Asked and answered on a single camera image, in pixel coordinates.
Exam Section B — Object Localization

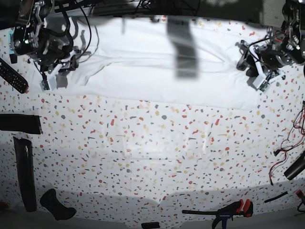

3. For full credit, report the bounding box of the right-arm white gripper body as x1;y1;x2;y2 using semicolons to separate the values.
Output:
34;49;79;91

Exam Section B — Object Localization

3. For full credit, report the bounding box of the left-arm white gripper body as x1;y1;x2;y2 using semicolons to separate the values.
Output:
236;40;285;92

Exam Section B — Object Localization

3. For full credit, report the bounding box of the white T-shirt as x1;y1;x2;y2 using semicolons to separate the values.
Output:
51;16;266;110

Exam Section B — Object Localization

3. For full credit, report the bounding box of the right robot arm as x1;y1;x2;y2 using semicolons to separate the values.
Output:
12;0;81;91

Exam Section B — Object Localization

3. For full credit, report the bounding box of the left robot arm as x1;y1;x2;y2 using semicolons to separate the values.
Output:
236;0;305;92

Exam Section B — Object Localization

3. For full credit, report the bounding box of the black TV remote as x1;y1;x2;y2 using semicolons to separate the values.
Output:
0;59;29;94

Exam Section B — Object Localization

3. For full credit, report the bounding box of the blue highlighter marker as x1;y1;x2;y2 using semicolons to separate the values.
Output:
9;30;17;64

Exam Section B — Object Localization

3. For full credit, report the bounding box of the long black tube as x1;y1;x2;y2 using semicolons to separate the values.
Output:
13;137;37;212

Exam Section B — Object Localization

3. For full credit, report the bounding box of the black cylinder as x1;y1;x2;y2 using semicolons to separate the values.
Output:
284;152;305;180

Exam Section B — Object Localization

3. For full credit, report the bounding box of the black orange bar clamp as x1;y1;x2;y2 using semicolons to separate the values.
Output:
182;199;254;229

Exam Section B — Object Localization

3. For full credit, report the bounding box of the small black block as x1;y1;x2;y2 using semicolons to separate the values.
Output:
141;222;160;229

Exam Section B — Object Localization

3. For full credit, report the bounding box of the flat black strap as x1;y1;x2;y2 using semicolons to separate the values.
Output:
0;114;41;135

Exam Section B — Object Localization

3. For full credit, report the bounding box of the red black wire bundle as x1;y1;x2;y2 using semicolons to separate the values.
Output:
268;101;305;186

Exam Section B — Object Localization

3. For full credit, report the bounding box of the black cable piece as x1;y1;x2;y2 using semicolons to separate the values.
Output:
264;191;288;204

